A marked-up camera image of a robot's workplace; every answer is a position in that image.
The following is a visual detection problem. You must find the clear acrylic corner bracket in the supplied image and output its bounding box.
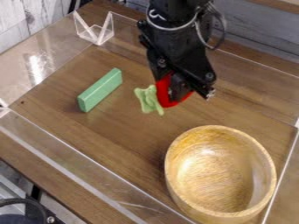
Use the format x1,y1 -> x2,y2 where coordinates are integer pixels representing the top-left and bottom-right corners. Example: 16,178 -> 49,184
72,11 -> 114,46

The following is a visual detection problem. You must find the round wooden bowl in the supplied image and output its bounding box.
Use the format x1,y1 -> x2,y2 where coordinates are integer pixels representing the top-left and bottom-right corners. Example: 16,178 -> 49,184
164,125 -> 276,224

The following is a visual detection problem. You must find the red plush strawberry toy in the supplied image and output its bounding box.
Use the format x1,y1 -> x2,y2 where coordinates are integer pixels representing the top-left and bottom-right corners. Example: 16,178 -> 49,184
133,73 -> 194,117

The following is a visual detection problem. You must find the black cable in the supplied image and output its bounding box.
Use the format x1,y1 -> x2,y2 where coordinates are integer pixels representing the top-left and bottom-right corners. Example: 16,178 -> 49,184
0,198 -> 50,224

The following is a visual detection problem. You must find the black metal stand base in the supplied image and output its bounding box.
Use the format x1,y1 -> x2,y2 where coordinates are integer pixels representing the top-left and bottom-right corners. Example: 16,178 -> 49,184
24,185 -> 65,224

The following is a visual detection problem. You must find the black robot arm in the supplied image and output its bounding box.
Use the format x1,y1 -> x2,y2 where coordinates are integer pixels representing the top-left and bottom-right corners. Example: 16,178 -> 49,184
136,0 -> 225,108

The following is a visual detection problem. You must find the green rectangular block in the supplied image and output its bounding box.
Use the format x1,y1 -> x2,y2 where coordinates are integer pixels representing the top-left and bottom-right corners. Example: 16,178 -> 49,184
77,68 -> 122,113

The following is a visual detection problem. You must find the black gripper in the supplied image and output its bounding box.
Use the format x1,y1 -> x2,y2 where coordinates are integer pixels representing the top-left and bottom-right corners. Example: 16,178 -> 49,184
136,19 -> 217,102

